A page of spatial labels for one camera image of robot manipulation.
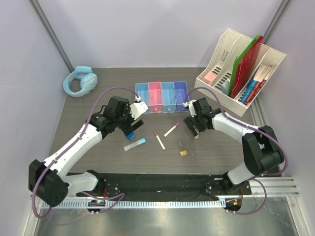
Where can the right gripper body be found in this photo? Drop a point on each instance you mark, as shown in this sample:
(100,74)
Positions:
(197,121)

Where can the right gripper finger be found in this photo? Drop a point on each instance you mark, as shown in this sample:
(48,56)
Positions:
(197,128)
(190,125)

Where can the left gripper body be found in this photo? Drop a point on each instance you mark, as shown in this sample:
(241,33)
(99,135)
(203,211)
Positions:
(125,120)

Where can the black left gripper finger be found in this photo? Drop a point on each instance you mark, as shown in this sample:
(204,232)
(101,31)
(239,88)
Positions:
(128,129)
(138,124)

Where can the beige worn eraser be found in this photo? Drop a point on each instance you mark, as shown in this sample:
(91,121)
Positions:
(196,130)

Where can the blue pencil sharpener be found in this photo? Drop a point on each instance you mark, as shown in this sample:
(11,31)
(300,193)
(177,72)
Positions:
(130,136)

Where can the magenta capped white pen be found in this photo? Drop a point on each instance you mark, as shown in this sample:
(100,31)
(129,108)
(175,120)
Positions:
(171,129)

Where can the blue capped white marker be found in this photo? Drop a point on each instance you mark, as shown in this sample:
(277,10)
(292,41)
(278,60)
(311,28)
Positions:
(134,144)

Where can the grey eraser sleeve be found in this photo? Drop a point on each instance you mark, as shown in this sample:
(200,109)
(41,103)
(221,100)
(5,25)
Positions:
(180,144)

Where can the small yellow eraser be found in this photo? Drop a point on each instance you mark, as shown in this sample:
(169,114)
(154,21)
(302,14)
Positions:
(183,153)

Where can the brown capped white pen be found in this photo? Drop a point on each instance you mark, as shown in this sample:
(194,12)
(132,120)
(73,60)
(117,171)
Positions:
(159,140)

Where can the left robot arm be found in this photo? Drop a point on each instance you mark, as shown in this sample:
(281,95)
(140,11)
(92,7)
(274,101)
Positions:
(49,179)

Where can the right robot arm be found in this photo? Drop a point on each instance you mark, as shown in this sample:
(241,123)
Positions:
(261,151)

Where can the teal blue drawer box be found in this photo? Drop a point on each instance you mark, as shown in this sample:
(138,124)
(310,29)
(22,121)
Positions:
(168,97)

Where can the purple drawer box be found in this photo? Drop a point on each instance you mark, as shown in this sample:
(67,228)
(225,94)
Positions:
(181,91)

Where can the light blue drawer box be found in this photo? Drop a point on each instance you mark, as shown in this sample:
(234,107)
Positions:
(142,89)

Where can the light blue item in rack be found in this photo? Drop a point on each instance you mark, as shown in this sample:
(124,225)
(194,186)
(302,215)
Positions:
(225,87)

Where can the green board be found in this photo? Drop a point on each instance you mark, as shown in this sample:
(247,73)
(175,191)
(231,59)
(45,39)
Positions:
(243,54)

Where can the pink drawer box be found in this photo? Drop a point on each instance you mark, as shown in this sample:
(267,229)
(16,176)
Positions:
(155,98)

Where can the pink notepad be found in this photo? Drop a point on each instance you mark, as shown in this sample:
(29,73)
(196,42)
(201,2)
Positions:
(209,77)

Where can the white file organizer rack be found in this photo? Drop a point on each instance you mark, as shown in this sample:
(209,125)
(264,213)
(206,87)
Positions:
(235,59)

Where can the light blue headphones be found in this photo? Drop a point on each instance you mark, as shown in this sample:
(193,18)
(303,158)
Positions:
(88,81)

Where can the books in rack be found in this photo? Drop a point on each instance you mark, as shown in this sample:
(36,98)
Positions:
(262,72)

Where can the red perforated board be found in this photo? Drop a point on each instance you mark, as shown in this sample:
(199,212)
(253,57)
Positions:
(247,66)

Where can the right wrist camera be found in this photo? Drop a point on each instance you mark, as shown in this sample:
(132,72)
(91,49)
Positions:
(190,107)

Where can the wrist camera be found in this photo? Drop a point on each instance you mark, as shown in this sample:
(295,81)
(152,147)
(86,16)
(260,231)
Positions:
(190,107)
(137,109)

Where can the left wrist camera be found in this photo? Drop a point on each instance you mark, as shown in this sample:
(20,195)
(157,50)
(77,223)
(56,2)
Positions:
(137,109)

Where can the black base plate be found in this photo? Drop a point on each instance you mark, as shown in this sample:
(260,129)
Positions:
(175,185)

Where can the slotted cable duct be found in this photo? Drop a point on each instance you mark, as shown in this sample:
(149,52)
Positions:
(98,204)

